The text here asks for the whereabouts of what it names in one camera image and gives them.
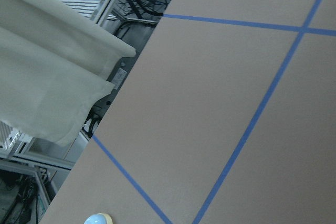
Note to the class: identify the beige fabric curtain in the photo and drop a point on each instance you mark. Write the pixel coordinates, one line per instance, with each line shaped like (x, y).
(55, 65)

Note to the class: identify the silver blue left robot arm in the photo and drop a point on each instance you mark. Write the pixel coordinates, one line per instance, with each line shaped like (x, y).
(100, 218)

